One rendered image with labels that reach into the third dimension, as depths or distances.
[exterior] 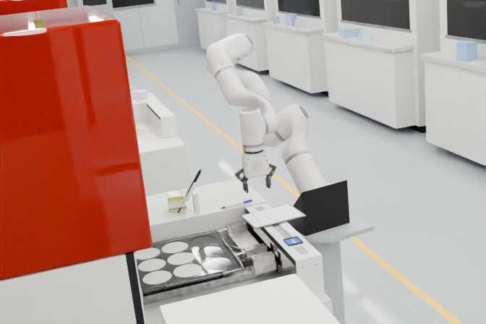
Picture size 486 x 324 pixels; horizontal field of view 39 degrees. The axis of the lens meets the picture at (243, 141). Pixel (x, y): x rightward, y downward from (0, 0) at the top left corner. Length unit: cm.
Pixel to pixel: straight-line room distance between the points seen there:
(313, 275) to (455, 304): 176
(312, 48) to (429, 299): 543
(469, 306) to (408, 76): 351
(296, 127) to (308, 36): 601
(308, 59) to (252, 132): 637
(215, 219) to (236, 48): 71
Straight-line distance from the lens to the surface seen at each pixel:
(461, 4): 624
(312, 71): 893
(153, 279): 239
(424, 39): 694
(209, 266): 242
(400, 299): 399
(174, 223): 269
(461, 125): 605
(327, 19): 886
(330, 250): 286
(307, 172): 282
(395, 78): 693
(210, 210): 273
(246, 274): 246
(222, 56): 272
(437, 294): 404
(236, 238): 267
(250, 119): 255
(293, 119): 290
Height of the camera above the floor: 194
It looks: 16 degrees down
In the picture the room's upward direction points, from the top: 6 degrees counter-clockwise
